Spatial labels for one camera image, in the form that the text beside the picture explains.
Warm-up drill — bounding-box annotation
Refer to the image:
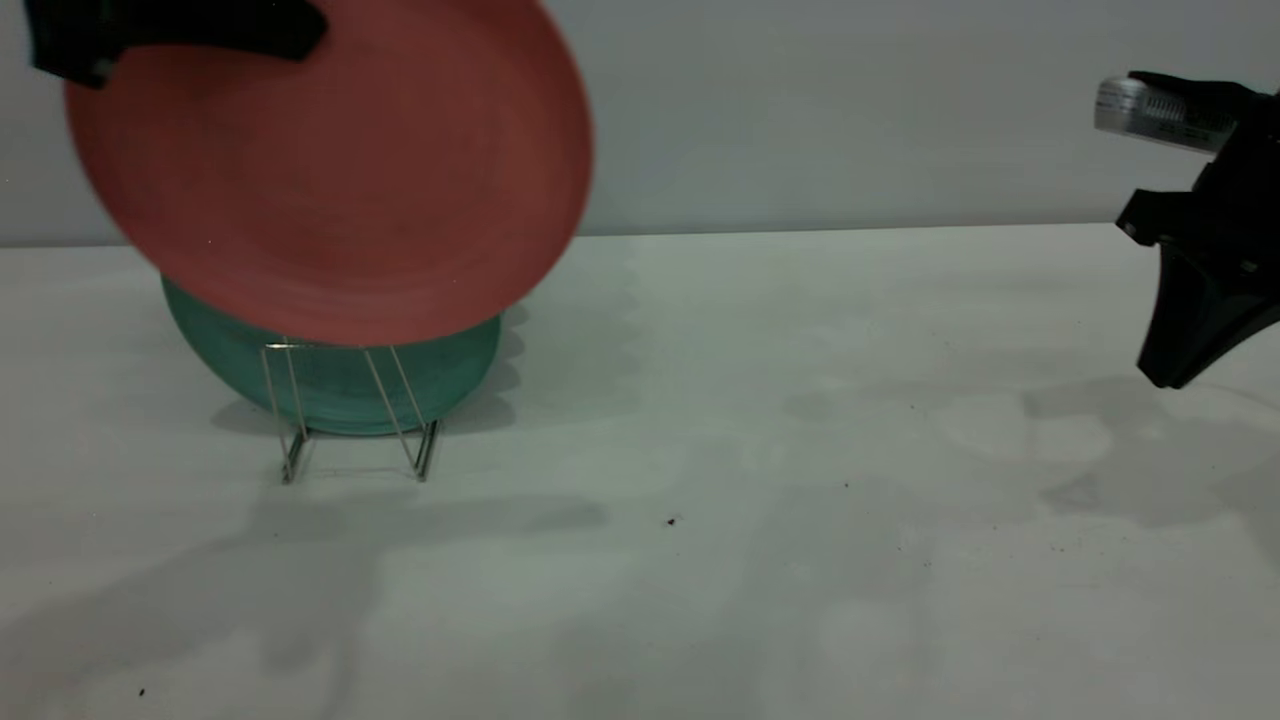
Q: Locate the metal wire plate rack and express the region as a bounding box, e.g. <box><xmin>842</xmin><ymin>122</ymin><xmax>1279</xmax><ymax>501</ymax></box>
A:
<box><xmin>260</xmin><ymin>340</ymin><xmax>439</xmax><ymax>486</ymax></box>

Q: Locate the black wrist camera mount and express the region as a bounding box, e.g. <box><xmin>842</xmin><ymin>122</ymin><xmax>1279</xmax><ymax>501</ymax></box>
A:
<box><xmin>1128</xmin><ymin>70</ymin><xmax>1280</xmax><ymax>131</ymax></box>

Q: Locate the pink plate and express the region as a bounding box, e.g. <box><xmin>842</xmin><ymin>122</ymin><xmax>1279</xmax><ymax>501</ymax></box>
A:
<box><xmin>65</xmin><ymin>0</ymin><xmax>594</xmax><ymax>348</ymax></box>

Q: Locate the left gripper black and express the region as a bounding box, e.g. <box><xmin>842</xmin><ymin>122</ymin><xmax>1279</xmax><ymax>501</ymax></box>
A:
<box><xmin>25</xmin><ymin>0</ymin><xmax>331</xmax><ymax>89</ymax></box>

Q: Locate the green plate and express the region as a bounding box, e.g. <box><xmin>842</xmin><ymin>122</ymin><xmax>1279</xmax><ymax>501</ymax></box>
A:
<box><xmin>160</xmin><ymin>275</ymin><xmax>501</xmax><ymax>436</ymax></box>

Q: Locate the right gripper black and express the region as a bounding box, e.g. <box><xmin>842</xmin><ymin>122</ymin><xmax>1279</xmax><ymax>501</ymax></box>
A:
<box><xmin>1115</xmin><ymin>160</ymin><xmax>1280</xmax><ymax>389</ymax></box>

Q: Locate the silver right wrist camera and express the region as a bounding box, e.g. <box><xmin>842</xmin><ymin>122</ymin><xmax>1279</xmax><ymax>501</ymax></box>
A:
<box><xmin>1095</xmin><ymin>75</ymin><xmax>1236</xmax><ymax>153</ymax></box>

